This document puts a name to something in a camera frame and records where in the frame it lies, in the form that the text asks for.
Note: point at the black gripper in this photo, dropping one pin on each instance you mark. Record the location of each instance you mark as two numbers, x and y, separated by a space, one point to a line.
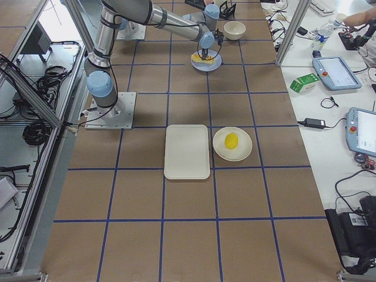
204 53

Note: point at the ridged yellow bread loaf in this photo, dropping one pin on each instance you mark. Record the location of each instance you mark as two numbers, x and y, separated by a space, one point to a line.
198 58

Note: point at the light blue plate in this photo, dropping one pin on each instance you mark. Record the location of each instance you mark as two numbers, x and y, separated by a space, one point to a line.
208 68

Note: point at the white round plate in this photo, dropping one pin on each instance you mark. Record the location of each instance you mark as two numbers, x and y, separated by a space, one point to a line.
241 152

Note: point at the person hand at desk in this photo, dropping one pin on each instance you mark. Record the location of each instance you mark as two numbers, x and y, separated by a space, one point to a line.
358 19

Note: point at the white bowl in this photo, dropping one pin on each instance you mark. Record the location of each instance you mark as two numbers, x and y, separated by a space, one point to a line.
234 30

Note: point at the yellow lemon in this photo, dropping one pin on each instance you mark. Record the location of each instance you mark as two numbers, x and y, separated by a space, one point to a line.
231 141

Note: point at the white rectangular tray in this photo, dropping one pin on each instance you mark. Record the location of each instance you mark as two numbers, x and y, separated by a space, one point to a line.
187 152

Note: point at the green white box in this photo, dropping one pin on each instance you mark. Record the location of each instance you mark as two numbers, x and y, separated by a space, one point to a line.
304 83

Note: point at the clear water bottle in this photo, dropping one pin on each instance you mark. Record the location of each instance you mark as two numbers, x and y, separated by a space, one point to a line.
322 36

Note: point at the black power adapter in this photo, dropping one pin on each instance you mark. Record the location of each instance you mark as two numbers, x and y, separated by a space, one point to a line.
314 123

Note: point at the blue teach pendant far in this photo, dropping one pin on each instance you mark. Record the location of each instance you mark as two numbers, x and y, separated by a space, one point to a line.
335 73

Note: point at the blue teach pendant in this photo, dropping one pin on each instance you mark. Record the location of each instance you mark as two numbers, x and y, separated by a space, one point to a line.
360 131
335 73

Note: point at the red black joystick device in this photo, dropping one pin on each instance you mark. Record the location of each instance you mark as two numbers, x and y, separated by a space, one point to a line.
351 43

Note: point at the grey electronics box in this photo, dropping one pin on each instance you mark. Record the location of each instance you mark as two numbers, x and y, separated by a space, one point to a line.
38 43

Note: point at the blue teach pendant near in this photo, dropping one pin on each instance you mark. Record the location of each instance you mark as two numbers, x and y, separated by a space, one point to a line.
360 131

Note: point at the black laptop on desk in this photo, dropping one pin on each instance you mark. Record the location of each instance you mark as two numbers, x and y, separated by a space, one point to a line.
354 234

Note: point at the aluminium frame post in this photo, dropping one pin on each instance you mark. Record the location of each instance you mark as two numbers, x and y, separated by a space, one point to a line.
298 16

